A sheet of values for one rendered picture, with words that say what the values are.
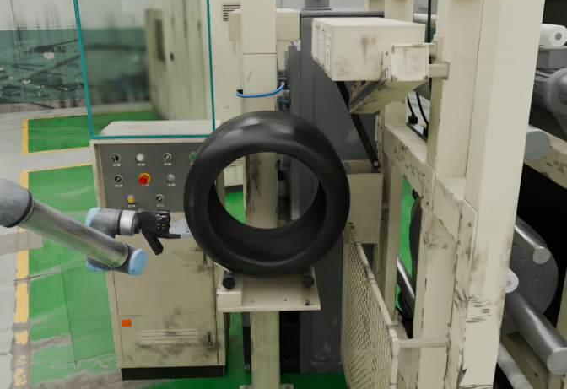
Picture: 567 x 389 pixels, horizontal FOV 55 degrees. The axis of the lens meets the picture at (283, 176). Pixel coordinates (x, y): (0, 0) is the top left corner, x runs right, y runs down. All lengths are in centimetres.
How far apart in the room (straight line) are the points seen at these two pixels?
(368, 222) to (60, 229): 116
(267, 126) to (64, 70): 904
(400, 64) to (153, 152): 142
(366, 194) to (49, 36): 894
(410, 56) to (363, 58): 14
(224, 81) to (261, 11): 317
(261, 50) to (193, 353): 157
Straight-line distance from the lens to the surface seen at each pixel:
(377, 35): 149
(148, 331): 286
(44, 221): 165
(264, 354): 256
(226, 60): 519
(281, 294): 206
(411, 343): 154
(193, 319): 279
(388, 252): 230
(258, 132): 176
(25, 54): 1064
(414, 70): 141
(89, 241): 177
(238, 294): 197
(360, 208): 218
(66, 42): 1064
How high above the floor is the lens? 184
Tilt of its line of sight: 18 degrees down
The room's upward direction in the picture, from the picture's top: straight up
